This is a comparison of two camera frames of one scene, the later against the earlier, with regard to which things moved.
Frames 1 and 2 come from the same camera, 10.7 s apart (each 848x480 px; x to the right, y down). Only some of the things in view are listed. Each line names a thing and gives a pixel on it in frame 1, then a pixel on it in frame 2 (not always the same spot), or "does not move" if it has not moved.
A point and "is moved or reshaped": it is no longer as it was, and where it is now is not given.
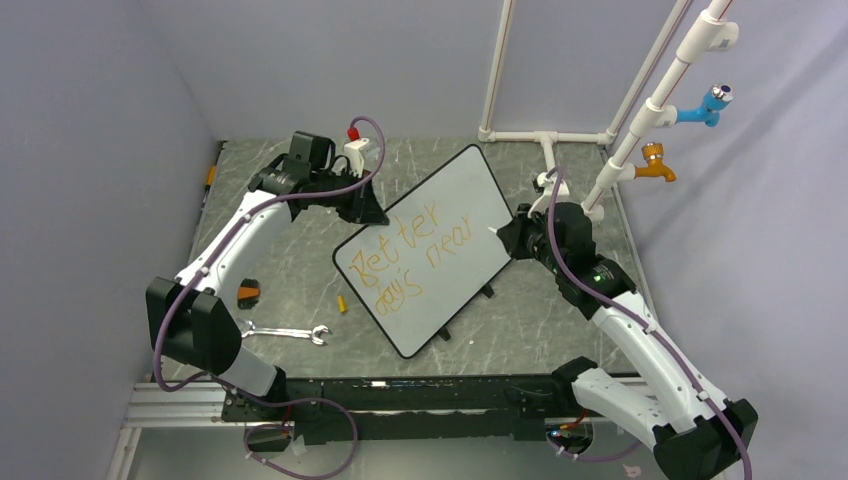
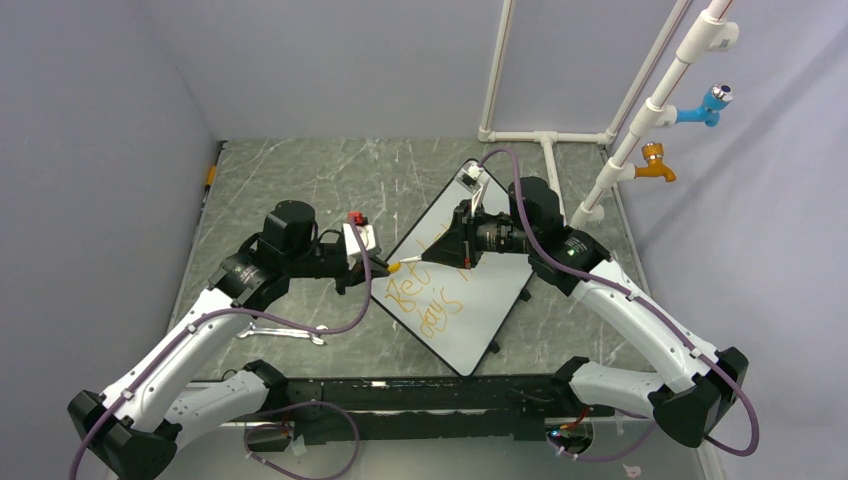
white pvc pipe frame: x=714 y=33 does not move
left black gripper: x=365 y=208 -> x=349 y=277
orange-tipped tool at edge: x=212 y=171 does not move
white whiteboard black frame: x=437 y=256 is moved or reshaped
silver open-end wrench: x=287 y=332 does not move
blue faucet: x=718 y=96 does not move
